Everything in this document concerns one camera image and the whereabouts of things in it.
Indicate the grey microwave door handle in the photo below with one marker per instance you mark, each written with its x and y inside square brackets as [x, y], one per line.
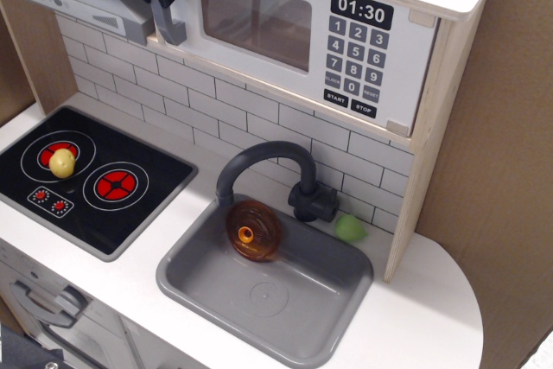
[173, 32]

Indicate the white toy microwave door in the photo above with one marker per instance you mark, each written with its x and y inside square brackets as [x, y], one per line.
[364, 58]

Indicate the wooden microwave cabinet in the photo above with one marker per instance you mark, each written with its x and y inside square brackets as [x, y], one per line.
[381, 177]

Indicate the yellow toy potato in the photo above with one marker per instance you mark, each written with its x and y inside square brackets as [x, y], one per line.
[62, 163]

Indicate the black toy stovetop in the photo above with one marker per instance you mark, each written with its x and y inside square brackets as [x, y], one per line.
[119, 185]

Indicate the dark grey toy faucet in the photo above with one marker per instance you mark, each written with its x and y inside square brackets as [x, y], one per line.
[308, 197]

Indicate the green toy pear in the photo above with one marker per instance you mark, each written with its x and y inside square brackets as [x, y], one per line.
[349, 228]

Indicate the grey toy sink basin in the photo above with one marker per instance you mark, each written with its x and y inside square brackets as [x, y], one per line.
[295, 307]

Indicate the grey toy oven door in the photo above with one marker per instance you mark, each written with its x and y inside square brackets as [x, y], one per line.
[97, 340]

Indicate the brown cardboard panel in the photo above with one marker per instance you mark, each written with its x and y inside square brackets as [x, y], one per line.
[489, 203]

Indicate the grey oven door handle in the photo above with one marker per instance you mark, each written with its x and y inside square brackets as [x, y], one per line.
[61, 311]

